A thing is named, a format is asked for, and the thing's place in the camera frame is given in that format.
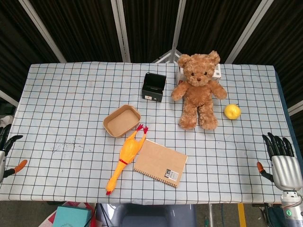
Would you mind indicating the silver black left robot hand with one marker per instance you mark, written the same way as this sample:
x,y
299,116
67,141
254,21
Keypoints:
x,y
7,146

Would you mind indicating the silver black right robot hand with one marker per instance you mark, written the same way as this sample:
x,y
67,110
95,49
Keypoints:
x,y
284,168

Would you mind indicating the brown teddy bear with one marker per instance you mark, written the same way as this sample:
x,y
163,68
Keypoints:
x,y
198,92

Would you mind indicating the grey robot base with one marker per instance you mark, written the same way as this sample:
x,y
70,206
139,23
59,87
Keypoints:
x,y
156,215

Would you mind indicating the checked white tablecloth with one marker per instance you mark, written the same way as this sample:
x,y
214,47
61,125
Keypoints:
x,y
71,106

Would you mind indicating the yellow lemon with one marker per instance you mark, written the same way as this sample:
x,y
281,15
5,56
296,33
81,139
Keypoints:
x,y
232,111

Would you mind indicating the teal box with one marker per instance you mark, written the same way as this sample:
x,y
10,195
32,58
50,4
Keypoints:
x,y
71,216

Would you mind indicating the white cardboard box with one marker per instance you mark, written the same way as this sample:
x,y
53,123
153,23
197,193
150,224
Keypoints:
x,y
216,72

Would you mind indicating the brown paper tray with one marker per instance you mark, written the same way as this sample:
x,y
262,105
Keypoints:
x,y
122,121

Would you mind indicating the yellow rubber chicken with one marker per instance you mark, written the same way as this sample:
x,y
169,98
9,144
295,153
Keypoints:
x,y
129,153

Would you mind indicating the brown spiral notebook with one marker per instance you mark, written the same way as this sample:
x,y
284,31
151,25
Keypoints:
x,y
161,163

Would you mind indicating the black open small box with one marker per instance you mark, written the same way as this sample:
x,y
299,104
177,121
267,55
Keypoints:
x,y
154,88

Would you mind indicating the white folding screen frame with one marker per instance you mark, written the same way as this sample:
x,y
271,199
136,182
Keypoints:
x,y
123,33

